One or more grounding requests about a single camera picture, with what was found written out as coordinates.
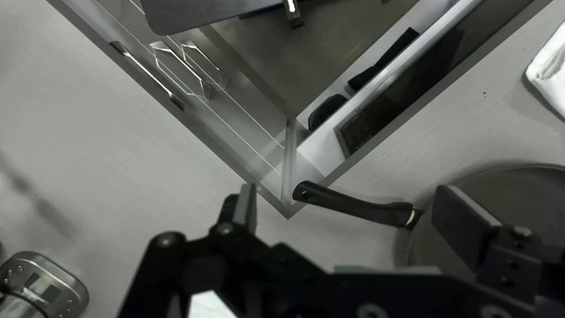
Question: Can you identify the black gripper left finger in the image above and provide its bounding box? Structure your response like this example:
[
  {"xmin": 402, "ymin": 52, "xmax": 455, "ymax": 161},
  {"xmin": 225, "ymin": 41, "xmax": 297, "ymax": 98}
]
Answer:
[{"xmin": 117, "ymin": 182, "xmax": 280, "ymax": 318}]

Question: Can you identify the dark frying pan black handle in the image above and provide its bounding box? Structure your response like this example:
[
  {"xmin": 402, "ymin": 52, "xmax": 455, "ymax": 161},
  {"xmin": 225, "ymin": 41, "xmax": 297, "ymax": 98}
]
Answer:
[{"xmin": 292, "ymin": 165, "xmax": 565, "ymax": 273}]

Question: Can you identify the metal drawer handle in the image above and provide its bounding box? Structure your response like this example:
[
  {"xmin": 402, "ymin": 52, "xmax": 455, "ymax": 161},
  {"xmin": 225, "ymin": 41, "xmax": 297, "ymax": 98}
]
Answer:
[
  {"xmin": 149, "ymin": 39, "xmax": 209, "ymax": 99},
  {"xmin": 110, "ymin": 41, "xmax": 186, "ymax": 112},
  {"xmin": 181, "ymin": 41, "xmax": 229, "ymax": 91}
]

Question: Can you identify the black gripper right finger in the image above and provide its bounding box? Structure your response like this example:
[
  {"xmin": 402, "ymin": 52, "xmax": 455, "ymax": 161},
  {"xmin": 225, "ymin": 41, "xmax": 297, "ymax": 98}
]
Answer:
[{"xmin": 432, "ymin": 184, "xmax": 545, "ymax": 290}]

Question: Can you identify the rounded metal plate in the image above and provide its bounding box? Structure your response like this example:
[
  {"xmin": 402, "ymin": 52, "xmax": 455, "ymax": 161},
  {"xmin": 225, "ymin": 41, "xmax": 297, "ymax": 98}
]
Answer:
[{"xmin": 0, "ymin": 251, "xmax": 91, "ymax": 318}]

